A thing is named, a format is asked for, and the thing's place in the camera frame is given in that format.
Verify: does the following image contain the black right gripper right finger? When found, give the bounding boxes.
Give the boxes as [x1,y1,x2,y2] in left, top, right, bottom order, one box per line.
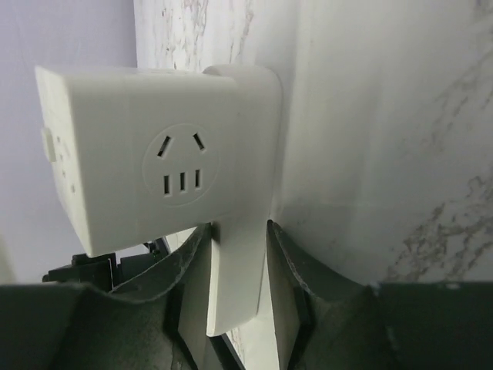
[267,221,492,369]

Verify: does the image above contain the white triangular power strip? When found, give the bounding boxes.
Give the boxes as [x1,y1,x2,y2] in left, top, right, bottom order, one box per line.
[35,65,283,336]

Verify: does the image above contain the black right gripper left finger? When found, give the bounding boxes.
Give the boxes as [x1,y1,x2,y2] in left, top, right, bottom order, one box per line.
[1,224,211,369]

